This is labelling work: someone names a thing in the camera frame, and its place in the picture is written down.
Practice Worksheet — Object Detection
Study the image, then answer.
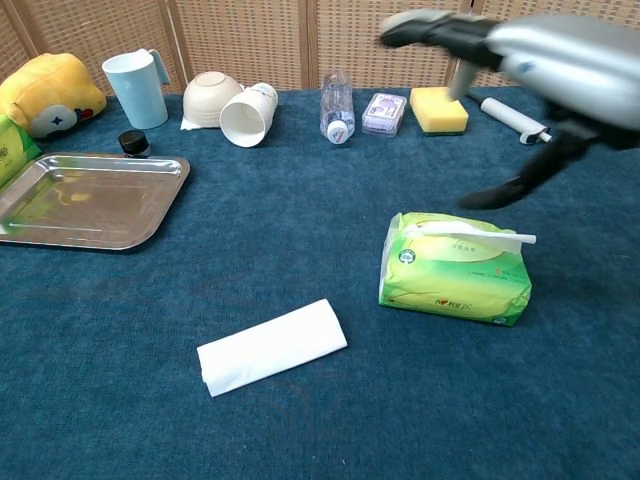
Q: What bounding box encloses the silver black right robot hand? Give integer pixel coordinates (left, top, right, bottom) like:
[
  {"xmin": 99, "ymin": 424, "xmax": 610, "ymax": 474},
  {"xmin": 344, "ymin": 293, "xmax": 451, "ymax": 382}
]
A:
[{"xmin": 378, "ymin": 8, "xmax": 640, "ymax": 211}]

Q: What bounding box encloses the white tissue sheet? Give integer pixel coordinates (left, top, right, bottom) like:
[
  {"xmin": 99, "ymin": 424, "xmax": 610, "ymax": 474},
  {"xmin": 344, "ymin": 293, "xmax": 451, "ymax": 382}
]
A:
[
  {"xmin": 195, "ymin": 298, "xmax": 349, "ymax": 399},
  {"xmin": 402, "ymin": 221, "xmax": 538, "ymax": 254}
]

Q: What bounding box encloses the yellow green sponge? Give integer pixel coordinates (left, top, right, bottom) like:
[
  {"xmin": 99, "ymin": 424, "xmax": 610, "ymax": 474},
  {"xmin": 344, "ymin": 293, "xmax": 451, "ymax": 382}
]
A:
[{"xmin": 409, "ymin": 86, "xmax": 470, "ymax": 138}]

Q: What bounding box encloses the clear purple plastic box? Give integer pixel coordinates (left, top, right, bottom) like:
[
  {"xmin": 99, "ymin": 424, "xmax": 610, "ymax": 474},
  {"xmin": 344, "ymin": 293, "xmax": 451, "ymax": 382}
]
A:
[{"xmin": 360, "ymin": 92, "xmax": 407, "ymax": 136}]

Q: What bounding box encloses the clear plastic water bottle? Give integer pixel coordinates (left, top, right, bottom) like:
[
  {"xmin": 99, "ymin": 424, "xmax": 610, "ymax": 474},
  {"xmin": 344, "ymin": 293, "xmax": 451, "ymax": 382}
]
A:
[{"xmin": 319, "ymin": 70, "xmax": 357, "ymax": 146}]

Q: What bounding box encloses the green soft tissue pack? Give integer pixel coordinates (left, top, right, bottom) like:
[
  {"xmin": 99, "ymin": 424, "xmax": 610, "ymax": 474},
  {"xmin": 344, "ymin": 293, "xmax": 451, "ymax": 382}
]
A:
[{"xmin": 378, "ymin": 211, "xmax": 534, "ymax": 329}]

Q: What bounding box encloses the wooden rattan folding screen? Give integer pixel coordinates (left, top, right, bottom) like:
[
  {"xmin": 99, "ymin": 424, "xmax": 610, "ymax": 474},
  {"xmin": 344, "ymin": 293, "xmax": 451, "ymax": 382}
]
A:
[{"xmin": 0, "ymin": 0, "xmax": 640, "ymax": 96}]

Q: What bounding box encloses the white paper cup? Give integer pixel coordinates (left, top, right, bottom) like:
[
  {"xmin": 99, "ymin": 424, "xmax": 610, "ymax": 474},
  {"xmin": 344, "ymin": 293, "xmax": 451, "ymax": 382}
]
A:
[{"xmin": 219, "ymin": 82, "xmax": 280, "ymax": 149}]

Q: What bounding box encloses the beige bowl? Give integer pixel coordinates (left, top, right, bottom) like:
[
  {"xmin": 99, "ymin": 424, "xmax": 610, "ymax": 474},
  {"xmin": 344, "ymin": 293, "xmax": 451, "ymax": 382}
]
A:
[{"xmin": 180, "ymin": 71, "xmax": 246, "ymax": 132}]

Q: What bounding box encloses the light blue mug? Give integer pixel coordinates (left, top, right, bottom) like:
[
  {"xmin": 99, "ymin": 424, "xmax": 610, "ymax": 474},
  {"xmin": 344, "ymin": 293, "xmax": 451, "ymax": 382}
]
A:
[{"xmin": 101, "ymin": 48, "xmax": 172, "ymax": 130}]

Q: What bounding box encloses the small black jar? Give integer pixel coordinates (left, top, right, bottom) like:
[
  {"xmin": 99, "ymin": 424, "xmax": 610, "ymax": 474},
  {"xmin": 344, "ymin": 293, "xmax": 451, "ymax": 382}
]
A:
[{"xmin": 117, "ymin": 129, "xmax": 153, "ymax": 159}]

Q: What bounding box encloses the blue table cloth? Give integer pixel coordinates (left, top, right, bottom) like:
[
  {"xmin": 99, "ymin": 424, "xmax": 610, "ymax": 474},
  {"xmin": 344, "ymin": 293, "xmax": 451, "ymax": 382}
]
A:
[{"xmin": 0, "ymin": 82, "xmax": 640, "ymax": 480}]

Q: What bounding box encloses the stainless steel tray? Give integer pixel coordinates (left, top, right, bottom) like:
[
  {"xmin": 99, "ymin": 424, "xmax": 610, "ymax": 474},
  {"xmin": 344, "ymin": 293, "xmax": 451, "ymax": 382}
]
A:
[{"xmin": 0, "ymin": 153, "xmax": 192, "ymax": 252}]

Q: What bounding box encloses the yellow plush toy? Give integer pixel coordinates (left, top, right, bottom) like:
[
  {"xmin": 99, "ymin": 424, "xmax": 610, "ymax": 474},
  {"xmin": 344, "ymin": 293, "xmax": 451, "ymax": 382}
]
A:
[{"xmin": 0, "ymin": 52, "xmax": 108, "ymax": 140}]

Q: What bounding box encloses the green packet with white print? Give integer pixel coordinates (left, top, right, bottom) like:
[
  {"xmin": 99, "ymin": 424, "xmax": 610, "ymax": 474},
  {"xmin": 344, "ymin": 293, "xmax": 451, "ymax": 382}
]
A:
[{"xmin": 0, "ymin": 113, "xmax": 43, "ymax": 189}]

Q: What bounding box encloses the white handled brush tool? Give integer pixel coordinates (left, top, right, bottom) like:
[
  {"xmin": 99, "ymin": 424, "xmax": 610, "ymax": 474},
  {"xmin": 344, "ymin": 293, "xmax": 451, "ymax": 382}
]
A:
[{"xmin": 466, "ymin": 91, "xmax": 554, "ymax": 147}]

